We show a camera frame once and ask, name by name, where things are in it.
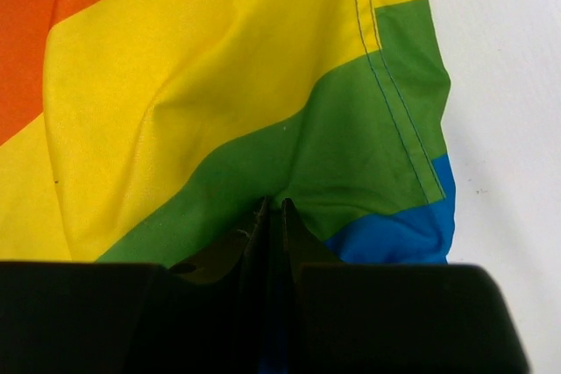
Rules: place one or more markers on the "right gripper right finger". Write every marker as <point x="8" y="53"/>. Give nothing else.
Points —
<point x="351" y="318"/>

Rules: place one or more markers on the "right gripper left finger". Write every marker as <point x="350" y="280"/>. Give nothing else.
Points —
<point x="201" y="315"/>

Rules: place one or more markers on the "rainbow striped shorts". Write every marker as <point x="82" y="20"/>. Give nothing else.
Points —
<point x="139" y="131"/>

